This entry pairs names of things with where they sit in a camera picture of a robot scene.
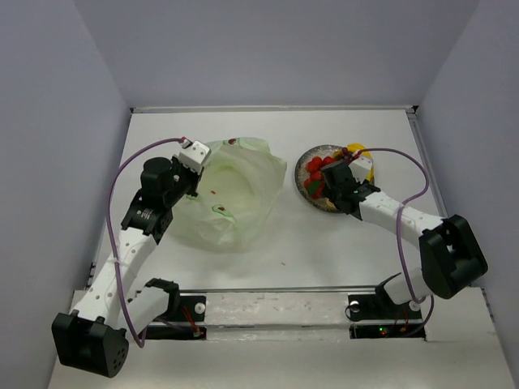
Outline green printed plastic bag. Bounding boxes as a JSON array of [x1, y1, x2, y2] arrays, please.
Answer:
[[168, 137, 287, 252]]

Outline speckled grey round plate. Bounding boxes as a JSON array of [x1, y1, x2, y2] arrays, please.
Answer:
[[294, 144, 343, 214]]

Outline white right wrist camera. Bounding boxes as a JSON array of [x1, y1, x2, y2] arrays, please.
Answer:
[[349, 156, 374, 183]]

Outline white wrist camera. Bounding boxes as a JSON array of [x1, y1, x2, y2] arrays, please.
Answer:
[[178, 139, 212, 175], [349, 156, 374, 183]]

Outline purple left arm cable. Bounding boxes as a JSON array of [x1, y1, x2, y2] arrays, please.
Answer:
[[105, 136, 194, 348]]

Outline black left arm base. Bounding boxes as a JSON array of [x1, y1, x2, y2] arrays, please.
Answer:
[[145, 294, 207, 340]]

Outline red fake fruit bunch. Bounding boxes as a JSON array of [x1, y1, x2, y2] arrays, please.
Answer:
[[303, 156, 335, 199]]

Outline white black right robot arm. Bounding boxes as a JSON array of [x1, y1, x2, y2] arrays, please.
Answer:
[[323, 160, 488, 318]]

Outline yellow fake banana bunch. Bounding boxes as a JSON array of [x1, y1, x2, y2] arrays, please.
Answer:
[[332, 143, 373, 165]]

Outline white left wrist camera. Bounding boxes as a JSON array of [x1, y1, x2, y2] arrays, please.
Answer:
[[178, 139, 212, 175]]

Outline dark red fake cherries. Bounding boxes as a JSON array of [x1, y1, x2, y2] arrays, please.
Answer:
[[341, 147, 354, 161]]

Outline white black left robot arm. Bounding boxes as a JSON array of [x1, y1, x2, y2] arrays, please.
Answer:
[[51, 150, 209, 378]]

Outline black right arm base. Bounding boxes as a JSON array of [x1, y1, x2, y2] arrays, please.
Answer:
[[345, 294, 426, 340]]

